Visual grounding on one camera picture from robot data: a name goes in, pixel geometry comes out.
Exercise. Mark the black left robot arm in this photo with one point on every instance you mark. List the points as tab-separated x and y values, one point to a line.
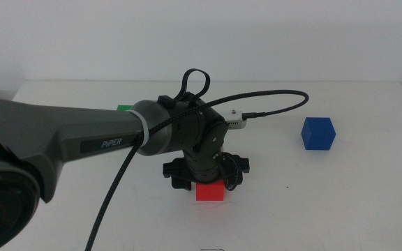
65	129

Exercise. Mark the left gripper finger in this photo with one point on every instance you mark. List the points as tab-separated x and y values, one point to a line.
232	181
181	184

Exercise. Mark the green cube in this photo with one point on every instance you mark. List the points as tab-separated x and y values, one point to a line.
124	108

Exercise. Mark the red cube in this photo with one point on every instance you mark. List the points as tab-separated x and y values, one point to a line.
209	193

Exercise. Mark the blue cube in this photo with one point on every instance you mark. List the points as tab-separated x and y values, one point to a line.
318	136

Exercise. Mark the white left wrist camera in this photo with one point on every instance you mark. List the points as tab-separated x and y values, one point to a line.
236	120

